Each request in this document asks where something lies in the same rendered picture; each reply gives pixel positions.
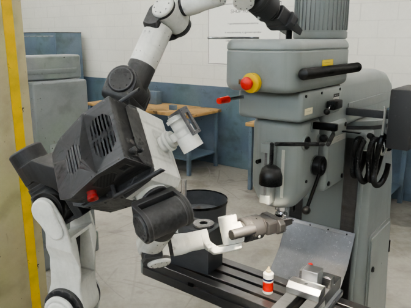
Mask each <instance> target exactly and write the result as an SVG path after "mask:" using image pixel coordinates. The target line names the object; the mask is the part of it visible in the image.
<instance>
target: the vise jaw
mask: <svg viewBox="0 0 411 308"><path fill-rule="evenodd" d="M286 292H287V293H290V294H293V295H296V296H299V297H302V298H305V299H308V300H310V301H314V302H316V303H319V302H320V301H321V299H322V298H323V297H324V295H325V286H324V285H321V284H317V283H315V282H311V281H308V280H305V279H302V278H299V277H295V276H293V277H291V278H290V279H289V281H288V283H287V285H286Z"/></svg>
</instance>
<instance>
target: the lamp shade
mask: <svg viewBox="0 0 411 308"><path fill-rule="evenodd" d="M259 184H260V185H261V186H264V187H268V188H276V187H280V186H282V184H283V175H282V173H281V169H280V168H279V167H278V166H276V165H269V164H267V165H265V166H264V167H262V169H261V171H260V174H259Z"/></svg>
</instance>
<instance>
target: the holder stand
mask: <svg viewBox="0 0 411 308"><path fill-rule="evenodd" d="M203 229H207V231H208V234H209V240H210V241H211V242H212V243H213V244H215V245H216V246H219V245H222V244H223V242H222V238H221V232H220V226H219V223H216V222H213V221H212V220H209V219H199V218H195V217H194V220H193V223H192V224H190V225H188V226H184V227H181V228H179V229H178V230H177V231H176V233H175V234H178V233H188V232H194V231H197V230H203ZM170 257H171V264H174V265H177V266H181V267H183V268H187V269H189V270H193V271H197V272H199V273H202V274H206V275H209V274H210V273H211V272H212V271H214V270H215V269H217V268H218V267H219V266H220V265H221V264H222V262H223V254H216V255H213V254H211V253H210V252H208V251H207V250H205V249H201V250H197V251H192V252H188V253H186V254H183V255H178V256H173V255H172V256H170Z"/></svg>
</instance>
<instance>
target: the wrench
mask: <svg viewBox="0 0 411 308"><path fill-rule="evenodd" d="M207 39H259V37H207Z"/></svg>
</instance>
